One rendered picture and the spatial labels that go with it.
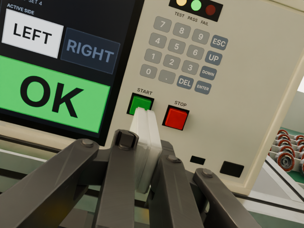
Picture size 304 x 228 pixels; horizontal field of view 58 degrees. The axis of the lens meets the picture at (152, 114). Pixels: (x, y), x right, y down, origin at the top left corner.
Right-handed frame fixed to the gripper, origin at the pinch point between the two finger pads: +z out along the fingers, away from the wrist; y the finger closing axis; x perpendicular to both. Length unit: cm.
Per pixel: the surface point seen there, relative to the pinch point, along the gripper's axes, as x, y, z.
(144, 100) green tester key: 0.8, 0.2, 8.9
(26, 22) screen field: 4.6, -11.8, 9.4
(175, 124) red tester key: -0.7, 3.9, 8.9
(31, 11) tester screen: 5.6, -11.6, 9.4
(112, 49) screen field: 4.6, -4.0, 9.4
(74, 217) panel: -24.4, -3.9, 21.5
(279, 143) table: -35, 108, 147
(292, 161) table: -36, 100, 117
